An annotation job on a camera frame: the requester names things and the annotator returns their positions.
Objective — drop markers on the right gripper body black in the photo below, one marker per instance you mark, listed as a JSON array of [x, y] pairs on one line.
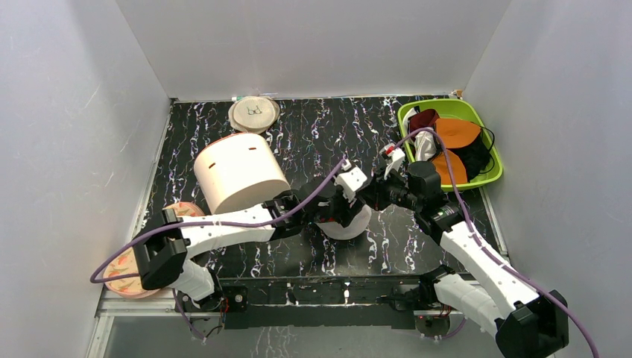
[[374, 192]]

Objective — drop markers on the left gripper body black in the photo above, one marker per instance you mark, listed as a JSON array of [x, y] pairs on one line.
[[339, 209]]

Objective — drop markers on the white mesh laundry bag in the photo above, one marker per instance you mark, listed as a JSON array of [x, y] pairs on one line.
[[358, 226]]

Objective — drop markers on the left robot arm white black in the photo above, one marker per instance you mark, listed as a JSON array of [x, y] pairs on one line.
[[164, 256]]

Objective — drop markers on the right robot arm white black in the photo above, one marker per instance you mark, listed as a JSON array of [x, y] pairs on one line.
[[522, 321]]

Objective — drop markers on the dark red bra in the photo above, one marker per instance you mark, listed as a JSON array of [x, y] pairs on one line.
[[424, 119]]

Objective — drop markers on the orange black bra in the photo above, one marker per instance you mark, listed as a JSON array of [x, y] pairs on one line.
[[466, 154]]

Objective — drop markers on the large beige cylindrical laundry bag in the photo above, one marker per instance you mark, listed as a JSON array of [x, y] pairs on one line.
[[237, 172]]

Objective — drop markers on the small beige round bra bag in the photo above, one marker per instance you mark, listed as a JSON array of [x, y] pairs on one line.
[[253, 114]]

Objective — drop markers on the white cloth in basin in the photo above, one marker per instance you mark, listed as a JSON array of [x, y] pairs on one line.
[[425, 146]]

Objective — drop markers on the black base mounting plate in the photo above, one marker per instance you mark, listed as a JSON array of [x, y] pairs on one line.
[[356, 301]]

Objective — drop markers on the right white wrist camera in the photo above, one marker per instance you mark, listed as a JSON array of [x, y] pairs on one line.
[[394, 157]]

